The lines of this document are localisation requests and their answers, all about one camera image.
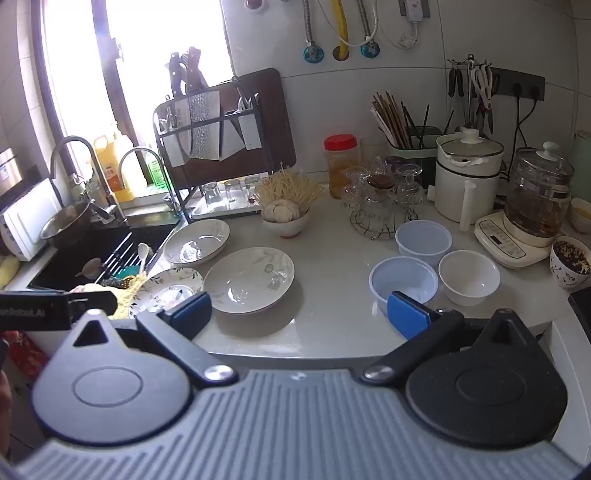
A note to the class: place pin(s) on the black sink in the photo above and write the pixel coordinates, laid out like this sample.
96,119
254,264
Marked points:
60,267

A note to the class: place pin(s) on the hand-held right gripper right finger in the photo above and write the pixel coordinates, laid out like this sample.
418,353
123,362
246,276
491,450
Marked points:
408,316

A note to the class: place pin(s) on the tall chrome faucet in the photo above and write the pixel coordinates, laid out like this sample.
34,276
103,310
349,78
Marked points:
104,203

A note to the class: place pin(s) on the sink drying rack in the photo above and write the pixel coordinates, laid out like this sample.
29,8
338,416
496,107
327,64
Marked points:
122,258

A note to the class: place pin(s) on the white ceramic bowl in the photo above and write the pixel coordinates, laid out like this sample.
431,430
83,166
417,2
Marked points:
468,277

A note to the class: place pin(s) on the dark wooden cutting board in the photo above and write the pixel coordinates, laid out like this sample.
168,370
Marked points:
272,120

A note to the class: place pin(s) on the printed bowl with grains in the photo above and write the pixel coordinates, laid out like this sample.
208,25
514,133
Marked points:
570,265

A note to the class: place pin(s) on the black metal knife rack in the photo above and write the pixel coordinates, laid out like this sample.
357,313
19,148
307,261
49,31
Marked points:
159,138

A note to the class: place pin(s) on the hanging utensil rack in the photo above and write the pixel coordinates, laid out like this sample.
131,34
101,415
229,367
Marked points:
470,69

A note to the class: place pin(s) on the glass jug with wooden lid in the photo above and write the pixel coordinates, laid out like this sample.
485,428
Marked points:
379,191

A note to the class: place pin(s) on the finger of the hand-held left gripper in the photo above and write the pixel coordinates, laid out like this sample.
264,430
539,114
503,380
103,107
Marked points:
92,303

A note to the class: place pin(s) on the white wall plug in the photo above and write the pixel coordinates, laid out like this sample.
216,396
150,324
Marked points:
412,9

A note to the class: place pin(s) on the yellow detergent bottle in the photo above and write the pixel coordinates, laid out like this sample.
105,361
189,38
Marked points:
113,175

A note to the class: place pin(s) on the white electric cooking pot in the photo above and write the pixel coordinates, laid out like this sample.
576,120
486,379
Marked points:
461,184

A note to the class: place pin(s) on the small leaf print ceramic plate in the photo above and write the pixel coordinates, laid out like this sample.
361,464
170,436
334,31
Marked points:
159,284

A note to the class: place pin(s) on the set of patterned glass cups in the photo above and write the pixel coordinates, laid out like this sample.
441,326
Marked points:
406,182

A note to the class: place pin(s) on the green white chopstick holder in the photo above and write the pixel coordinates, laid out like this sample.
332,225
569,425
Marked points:
413,159

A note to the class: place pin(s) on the steel pot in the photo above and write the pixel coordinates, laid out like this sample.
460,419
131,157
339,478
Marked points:
67,224

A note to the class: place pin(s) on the white kettle base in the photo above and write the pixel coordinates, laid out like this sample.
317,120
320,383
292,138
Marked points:
501,244

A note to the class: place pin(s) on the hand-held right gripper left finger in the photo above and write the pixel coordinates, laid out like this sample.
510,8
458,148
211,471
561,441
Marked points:
191,311

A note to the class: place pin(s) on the hammered steel cleaver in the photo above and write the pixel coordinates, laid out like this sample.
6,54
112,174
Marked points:
205,124

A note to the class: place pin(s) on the red lid jar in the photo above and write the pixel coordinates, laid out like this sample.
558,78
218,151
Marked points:
340,166

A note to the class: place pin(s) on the yellow gas pipe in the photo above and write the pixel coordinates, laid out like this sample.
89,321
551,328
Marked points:
340,27

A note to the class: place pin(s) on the white bowl with red rim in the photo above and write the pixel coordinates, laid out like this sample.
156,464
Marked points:
286,228

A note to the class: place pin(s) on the garlic head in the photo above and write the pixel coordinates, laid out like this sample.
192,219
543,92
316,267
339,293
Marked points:
279,210

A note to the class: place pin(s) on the black wall socket strip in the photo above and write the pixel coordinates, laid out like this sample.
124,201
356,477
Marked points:
517,83

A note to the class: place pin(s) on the scissors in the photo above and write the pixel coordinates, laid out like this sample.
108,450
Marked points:
485,90

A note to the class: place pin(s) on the yellow dish cloth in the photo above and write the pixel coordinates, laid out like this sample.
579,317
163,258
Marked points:
129,290

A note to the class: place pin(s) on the glass electric kettle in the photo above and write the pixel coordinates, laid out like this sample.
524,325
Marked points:
538,194

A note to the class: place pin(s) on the bundle of wooden chopsticks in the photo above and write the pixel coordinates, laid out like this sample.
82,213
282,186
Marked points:
390,120

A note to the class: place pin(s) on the white appliance box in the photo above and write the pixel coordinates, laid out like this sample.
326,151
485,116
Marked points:
27,221

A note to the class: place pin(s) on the pale blue plastic bowl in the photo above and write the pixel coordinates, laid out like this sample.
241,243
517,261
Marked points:
425,240
406,277

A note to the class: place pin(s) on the green bottle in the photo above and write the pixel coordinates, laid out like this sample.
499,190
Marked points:
154,168

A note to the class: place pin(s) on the large leaf print ceramic plate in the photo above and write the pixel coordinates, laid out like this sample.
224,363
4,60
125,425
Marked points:
240,286

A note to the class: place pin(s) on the small chrome faucet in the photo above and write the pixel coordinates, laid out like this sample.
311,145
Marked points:
164,184

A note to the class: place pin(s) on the drain tray with glasses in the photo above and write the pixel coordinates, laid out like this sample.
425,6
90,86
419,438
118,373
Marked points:
231,203

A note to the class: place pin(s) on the white spoon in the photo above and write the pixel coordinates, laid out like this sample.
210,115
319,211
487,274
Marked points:
143,254

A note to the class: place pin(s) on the black cooktop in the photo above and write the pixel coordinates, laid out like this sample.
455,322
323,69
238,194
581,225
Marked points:
581,307

